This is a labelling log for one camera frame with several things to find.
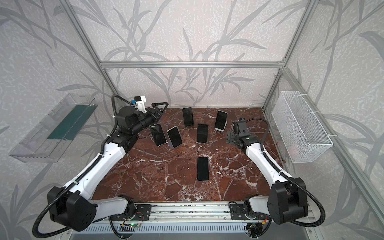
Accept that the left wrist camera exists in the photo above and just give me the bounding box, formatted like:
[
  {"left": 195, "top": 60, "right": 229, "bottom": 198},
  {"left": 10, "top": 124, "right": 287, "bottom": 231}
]
[{"left": 132, "top": 96, "right": 147, "bottom": 114}]

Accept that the green-edged phone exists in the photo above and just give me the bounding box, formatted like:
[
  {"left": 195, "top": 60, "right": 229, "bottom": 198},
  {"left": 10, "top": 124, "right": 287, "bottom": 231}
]
[{"left": 214, "top": 111, "right": 228, "bottom": 132}]

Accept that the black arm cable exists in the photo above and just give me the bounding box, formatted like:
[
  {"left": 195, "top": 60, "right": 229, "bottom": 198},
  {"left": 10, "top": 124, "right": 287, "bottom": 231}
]
[
  {"left": 31, "top": 94, "right": 133, "bottom": 239},
  {"left": 244, "top": 117, "right": 327, "bottom": 228}
]

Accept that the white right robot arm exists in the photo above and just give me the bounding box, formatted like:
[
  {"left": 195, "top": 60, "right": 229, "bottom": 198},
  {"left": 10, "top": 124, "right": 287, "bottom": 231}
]
[{"left": 226, "top": 119, "right": 308, "bottom": 225}]

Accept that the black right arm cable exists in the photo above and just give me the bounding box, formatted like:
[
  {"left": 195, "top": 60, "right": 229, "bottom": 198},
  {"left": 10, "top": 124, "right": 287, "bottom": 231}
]
[{"left": 244, "top": 117, "right": 327, "bottom": 228}]

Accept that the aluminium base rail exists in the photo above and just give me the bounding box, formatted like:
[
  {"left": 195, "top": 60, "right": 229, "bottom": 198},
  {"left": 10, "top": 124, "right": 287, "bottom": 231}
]
[{"left": 62, "top": 201, "right": 316, "bottom": 224}]

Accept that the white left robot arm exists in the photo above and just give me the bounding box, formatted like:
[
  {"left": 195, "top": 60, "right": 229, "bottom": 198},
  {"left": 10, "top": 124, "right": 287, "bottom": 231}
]
[{"left": 38, "top": 102, "right": 169, "bottom": 232}]

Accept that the clear acrylic wall tray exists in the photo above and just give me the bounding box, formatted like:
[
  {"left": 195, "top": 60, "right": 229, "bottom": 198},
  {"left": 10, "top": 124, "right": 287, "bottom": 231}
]
[{"left": 9, "top": 94, "right": 98, "bottom": 163}]

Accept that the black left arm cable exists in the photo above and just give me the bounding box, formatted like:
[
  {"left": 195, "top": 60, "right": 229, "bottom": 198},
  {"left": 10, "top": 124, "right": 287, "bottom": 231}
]
[{"left": 31, "top": 94, "right": 133, "bottom": 239}]

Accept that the black phone front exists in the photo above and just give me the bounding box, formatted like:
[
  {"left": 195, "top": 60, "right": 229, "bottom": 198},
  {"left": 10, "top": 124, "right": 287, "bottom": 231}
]
[{"left": 197, "top": 157, "right": 209, "bottom": 181}]

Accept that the green circuit board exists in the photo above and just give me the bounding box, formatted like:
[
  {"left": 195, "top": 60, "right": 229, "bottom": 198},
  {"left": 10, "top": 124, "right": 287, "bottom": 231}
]
[{"left": 120, "top": 223, "right": 142, "bottom": 232}]

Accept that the white wire mesh basket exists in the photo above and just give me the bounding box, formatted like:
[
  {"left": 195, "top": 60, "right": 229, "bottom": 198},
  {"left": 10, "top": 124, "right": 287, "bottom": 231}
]
[{"left": 272, "top": 91, "right": 333, "bottom": 164}]

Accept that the black phone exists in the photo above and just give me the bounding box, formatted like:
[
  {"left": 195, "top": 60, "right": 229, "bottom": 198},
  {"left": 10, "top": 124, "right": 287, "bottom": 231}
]
[
  {"left": 182, "top": 108, "right": 194, "bottom": 127},
  {"left": 167, "top": 127, "right": 183, "bottom": 148},
  {"left": 197, "top": 124, "right": 209, "bottom": 143},
  {"left": 197, "top": 157, "right": 209, "bottom": 181},
  {"left": 150, "top": 124, "right": 168, "bottom": 147}
]

